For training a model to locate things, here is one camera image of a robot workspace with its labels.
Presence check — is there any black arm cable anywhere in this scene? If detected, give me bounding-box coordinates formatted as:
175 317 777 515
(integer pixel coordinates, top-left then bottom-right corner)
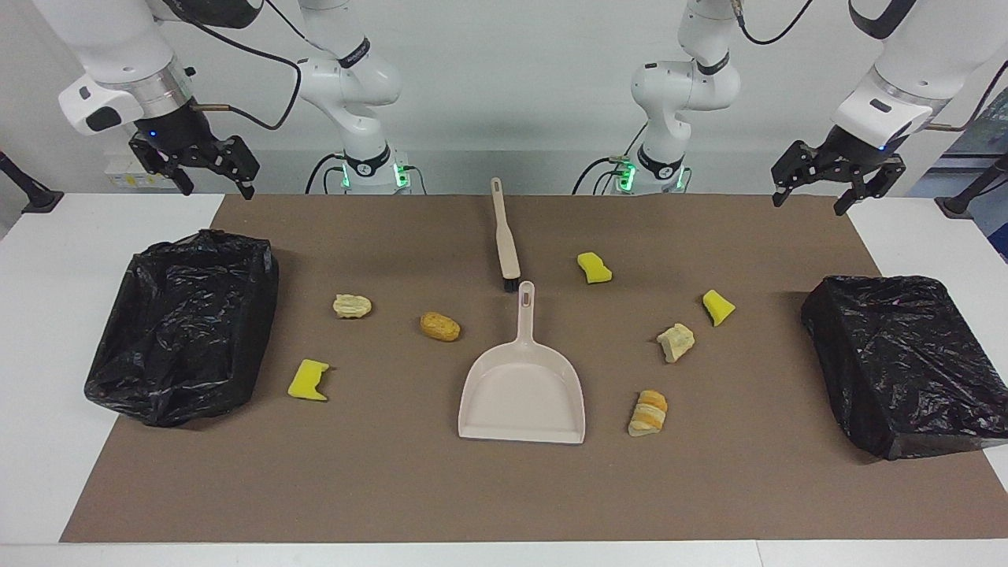
732 0 1008 133
157 0 347 131

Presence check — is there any pale crusty bread chunk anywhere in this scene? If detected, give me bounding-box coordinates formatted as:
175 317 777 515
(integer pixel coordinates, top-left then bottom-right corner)
656 323 697 364

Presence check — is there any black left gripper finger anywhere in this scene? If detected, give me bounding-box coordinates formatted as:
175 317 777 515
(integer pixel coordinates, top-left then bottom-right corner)
833 161 906 217
772 140 828 208

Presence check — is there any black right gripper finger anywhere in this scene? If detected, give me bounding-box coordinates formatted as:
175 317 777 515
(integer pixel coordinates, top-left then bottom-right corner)
206 135 261 200
130 143 195 196

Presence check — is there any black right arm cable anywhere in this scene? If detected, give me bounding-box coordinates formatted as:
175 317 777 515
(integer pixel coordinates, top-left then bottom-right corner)
157 0 347 131

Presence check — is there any black base cable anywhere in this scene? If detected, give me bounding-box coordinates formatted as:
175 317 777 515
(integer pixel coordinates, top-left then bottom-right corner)
306 152 430 195
572 126 654 195

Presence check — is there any yellow wedge sponge piece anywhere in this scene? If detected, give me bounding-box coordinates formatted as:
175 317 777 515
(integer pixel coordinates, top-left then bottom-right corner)
702 289 737 328

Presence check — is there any black stand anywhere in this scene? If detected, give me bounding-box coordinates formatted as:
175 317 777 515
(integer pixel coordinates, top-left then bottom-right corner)
0 150 64 213
936 154 1008 220

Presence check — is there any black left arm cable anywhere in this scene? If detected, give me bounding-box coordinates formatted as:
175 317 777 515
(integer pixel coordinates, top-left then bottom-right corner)
732 0 1008 133

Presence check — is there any black right base cable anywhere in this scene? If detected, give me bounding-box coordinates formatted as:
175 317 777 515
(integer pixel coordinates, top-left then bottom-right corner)
306 152 430 195

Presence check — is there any brown table mat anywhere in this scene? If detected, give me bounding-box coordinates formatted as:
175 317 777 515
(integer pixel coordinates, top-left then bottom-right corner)
59 193 1008 544

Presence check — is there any beige plastic dustpan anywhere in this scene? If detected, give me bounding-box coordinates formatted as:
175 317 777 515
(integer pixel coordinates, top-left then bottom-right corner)
458 281 587 446

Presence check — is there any yellow curved sponge piece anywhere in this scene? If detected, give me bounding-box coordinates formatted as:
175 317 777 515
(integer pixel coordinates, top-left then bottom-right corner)
576 251 613 285

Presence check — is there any boxy bin with black bag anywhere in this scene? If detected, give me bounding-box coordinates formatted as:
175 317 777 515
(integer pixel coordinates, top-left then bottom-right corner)
801 274 1008 461

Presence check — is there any yellow notched sponge piece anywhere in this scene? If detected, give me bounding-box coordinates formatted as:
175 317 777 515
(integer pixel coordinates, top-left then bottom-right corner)
287 359 331 403

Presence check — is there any white wall box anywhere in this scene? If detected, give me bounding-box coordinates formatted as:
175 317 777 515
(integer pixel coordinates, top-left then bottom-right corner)
104 156 158 190

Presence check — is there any open bin with crumpled black bag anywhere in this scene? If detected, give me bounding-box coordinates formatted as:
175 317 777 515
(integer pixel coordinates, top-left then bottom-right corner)
84 228 280 428

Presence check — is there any beige hand brush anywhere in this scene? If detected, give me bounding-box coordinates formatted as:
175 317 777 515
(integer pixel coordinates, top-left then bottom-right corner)
490 177 522 294

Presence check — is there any brown oval bun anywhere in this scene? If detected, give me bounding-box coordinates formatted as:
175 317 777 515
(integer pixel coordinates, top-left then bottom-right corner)
419 312 462 343

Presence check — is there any striped croissant piece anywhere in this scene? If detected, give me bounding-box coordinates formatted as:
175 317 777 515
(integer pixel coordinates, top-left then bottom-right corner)
628 390 669 438

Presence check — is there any black left base cable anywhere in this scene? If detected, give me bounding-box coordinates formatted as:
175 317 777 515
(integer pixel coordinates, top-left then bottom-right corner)
572 126 654 195

